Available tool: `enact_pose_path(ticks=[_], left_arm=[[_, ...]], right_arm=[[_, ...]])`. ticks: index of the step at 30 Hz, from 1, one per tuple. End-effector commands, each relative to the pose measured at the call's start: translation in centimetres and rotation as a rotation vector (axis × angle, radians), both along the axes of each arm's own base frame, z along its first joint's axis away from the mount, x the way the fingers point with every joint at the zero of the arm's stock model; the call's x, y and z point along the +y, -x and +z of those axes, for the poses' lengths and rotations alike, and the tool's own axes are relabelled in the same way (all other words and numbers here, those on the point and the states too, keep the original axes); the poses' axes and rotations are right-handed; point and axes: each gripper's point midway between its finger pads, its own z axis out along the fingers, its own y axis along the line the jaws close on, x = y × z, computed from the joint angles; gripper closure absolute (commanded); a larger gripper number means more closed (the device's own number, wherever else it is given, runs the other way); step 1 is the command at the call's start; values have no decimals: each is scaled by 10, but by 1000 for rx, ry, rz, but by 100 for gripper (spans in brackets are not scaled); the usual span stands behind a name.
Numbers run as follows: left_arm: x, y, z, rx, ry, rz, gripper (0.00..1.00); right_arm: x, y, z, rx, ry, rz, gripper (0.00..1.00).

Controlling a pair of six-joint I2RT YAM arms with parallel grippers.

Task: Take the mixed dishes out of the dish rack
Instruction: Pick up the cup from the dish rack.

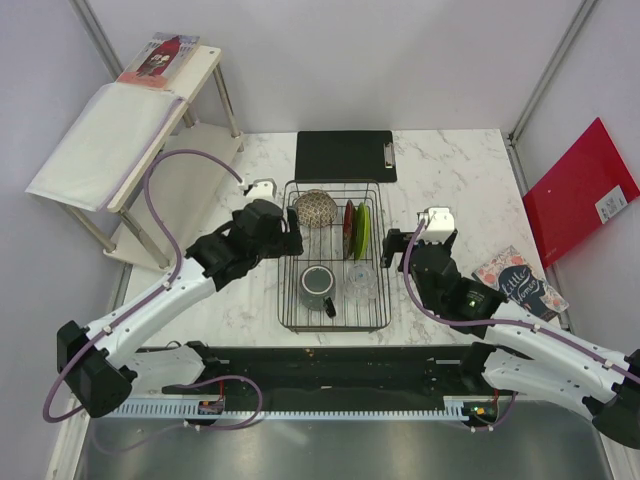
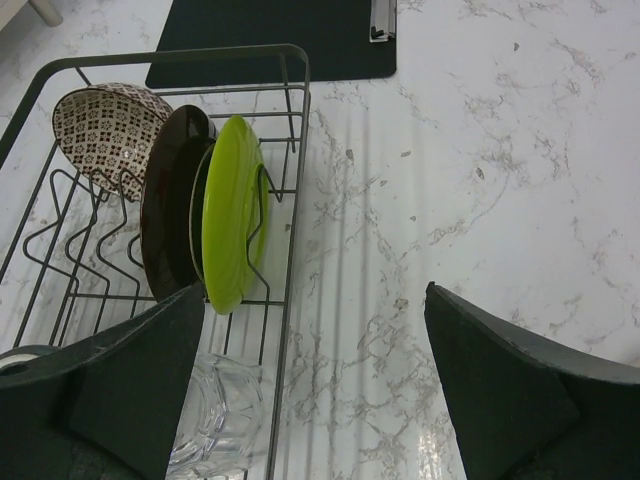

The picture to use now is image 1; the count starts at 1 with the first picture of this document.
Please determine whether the Little Women book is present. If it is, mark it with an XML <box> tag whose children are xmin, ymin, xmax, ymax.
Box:
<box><xmin>472</xmin><ymin>246</ymin><xmax>569</xmax><ymax>321</ymax></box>

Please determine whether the red illustrated book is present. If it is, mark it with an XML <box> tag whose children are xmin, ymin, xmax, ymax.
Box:
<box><xmin>117</xmin><ymin>32</ymin><xmax>201</xmax><ymax>90</ymax></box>

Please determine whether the red floral plate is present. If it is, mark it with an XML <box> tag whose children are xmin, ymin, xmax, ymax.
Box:
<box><xmin>342</xmin><ymin>200</ymin><xmax>356</xmax><ymax>260</ymax></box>

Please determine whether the dark wire dish rack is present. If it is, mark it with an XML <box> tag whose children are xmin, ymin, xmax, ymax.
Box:
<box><xmin>278</xmin><ymin>181</ymin><xmax>390</xmax><ymax>332</ymax></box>

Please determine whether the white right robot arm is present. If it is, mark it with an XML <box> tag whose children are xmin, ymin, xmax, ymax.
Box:
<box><xmin>380</xmin><ymin>229</ymin><xmax>639</xmax><ymax>449</ymax></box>

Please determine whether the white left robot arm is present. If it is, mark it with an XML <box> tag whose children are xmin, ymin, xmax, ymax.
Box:
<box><xmin>54</xmin><ymin>199</ymin><xmax>303</xmax><ymax>418</ymax></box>

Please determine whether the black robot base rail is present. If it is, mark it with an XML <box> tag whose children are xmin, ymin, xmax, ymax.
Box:
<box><xmin>161</xmin><ymin>341</ymin><xmax>498</xmax><ymax>410</ymax></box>

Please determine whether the red folder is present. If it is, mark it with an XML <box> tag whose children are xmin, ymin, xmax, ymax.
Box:
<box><xmin>523</xmin><ymin>118</ymin><xmax>639</xmax><ymax>268</ymax></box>

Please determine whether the dark green mug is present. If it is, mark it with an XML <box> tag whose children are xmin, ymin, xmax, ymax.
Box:
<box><xmin>298</xmin><ymin>265</ymin><xmax>337</xmax><ymax>318</ymax></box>

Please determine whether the white two-tier shelf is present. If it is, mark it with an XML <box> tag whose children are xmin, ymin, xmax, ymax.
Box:
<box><xmin>63</xmin><ymin>45</ymin><xmax>243</xmax><ymax>271</ymax></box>

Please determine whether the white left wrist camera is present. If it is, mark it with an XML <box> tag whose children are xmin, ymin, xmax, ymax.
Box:
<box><xmin>238</xmin><ymin>178</ymin><xmax>277</xmax><ymax>201</ymax></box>

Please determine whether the clear glass tumbler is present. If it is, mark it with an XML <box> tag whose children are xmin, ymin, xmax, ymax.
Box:
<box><xmin>345</xmin><ymin>263</ymin><xmax>377</xmax><ymax>301</ymax></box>

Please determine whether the black clipboard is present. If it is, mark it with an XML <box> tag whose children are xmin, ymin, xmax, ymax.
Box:
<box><xmin>294</xmin><ymin>130</ymin><xmax>397</xmax><ymax>183</ymax></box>

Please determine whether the patterned ceramic bowl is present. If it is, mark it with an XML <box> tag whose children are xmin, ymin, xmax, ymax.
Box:
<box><xmin>294</xmin><ymin>189</ymin><xmax>338</xmax><ymax>228</ymax></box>

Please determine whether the lime green plate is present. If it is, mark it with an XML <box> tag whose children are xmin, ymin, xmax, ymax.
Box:
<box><xmin>354</xmin><ymin>202</ymin><xmax>371</xmax><ymax>260</ymax></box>

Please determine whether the white slotted cable duct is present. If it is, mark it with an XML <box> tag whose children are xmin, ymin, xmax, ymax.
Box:
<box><xmin>106</xmin><ymin>397</ymin><xmax>469</xmax><ymax>421</ymax></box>

